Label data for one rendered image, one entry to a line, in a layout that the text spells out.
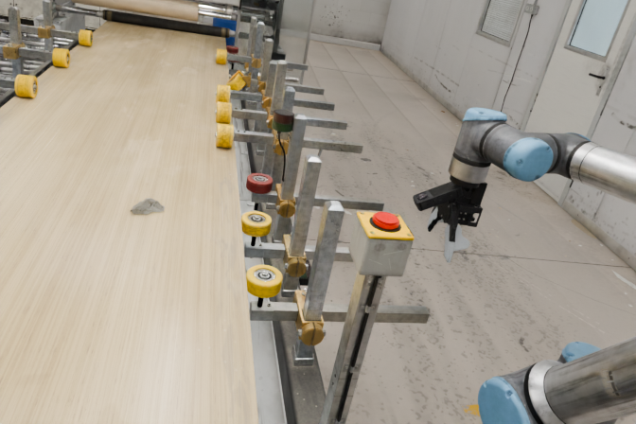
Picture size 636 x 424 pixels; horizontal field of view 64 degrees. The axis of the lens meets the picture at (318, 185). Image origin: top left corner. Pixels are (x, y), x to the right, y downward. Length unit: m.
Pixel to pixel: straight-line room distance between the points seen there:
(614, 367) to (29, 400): 0.92
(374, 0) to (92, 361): 9.77
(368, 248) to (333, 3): 9.60
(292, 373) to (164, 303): 0.35
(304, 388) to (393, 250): 0.54
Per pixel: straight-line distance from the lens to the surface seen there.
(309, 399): 1.18
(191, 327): 1.00
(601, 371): 1.03
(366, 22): 10.40
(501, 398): 1.16
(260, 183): 1.54
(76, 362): 0.95
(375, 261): 0.74
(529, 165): 1.12
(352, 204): 1.65
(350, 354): 0.88
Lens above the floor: 1.56
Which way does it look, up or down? 24 degrees down
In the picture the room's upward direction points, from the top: 11 degrees clockwise
